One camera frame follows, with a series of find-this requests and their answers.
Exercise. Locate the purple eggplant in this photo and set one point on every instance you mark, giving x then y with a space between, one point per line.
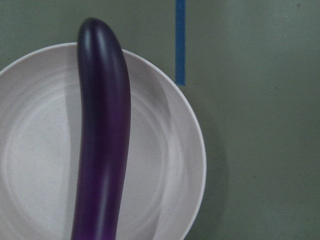
105 132

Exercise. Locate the pink plate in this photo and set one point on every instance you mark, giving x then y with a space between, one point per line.
40 127

